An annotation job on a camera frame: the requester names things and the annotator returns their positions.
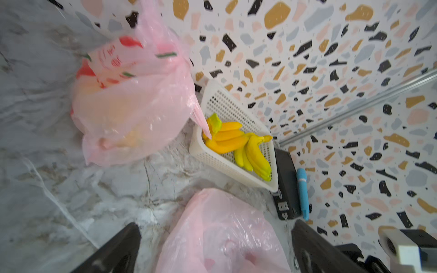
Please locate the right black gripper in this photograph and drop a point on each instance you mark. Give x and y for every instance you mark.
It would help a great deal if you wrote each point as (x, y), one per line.
(371, 264)

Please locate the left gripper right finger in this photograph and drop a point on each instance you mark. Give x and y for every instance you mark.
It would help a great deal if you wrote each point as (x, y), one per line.
(309, 247)

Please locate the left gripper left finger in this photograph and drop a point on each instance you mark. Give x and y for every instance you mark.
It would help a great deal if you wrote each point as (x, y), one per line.
(118, 255)

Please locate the pink plastic bag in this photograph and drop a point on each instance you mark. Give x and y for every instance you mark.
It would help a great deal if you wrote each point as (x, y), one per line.
(133, 95)
(219, 233)

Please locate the greenish banana bunch right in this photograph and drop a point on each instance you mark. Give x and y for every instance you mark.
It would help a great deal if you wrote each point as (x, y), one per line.
(251, 158)

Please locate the yellow banana bunch middle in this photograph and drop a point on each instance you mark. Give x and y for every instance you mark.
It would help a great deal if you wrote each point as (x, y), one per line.
(226, 136)

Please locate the black case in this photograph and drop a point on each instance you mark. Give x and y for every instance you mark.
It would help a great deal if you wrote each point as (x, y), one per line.
(286, 199)

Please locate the blue microphone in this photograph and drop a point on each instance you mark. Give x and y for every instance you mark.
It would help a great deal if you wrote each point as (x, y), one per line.
(303, 193)

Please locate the white plastic basket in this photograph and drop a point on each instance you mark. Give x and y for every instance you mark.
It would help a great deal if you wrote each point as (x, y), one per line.
(217, 99)

